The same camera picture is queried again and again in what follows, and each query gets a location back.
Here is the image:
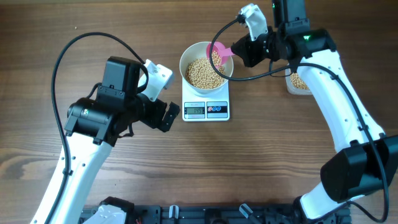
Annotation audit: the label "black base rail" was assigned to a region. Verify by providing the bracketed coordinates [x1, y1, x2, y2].
[79, 203, 352, 224]

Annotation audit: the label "right black cable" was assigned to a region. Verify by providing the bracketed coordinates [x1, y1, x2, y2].
[208, 15, 390, 223]

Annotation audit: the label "pink plastic scoop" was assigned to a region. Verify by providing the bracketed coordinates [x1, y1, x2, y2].
[206, 42, 234, 65]

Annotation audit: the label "soybeans in bowl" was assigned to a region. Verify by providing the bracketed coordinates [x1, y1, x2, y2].
[185, 58, 224, 90]

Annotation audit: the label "yellow soybeans in container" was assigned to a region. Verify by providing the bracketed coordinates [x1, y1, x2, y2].
[290, 73, 308, 90]

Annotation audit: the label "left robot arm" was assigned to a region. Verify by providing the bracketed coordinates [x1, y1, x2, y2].
[32, 57, 180, 223]

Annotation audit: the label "left black cable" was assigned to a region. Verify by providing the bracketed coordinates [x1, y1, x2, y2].
[43, 32, 147, 224]

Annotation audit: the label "white bowl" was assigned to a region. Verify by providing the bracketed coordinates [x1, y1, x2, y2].
[179, 42, 234, 83]

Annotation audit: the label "white digital kitchen scale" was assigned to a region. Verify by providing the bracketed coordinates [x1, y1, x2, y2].
[182, 80, 230, 122]

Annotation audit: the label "soybeans in scoop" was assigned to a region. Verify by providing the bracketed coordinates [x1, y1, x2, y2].
[211, 50, 222, 67]

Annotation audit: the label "clear plastic container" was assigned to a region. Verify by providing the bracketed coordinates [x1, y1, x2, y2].
[285, 69, 312, 95]

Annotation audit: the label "black cable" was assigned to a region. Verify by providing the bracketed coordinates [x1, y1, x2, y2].
[208, 15, 390, 223]
[43, 32, 147, 224]

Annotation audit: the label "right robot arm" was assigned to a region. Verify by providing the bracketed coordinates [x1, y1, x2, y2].
[231, 1, 397, 223]

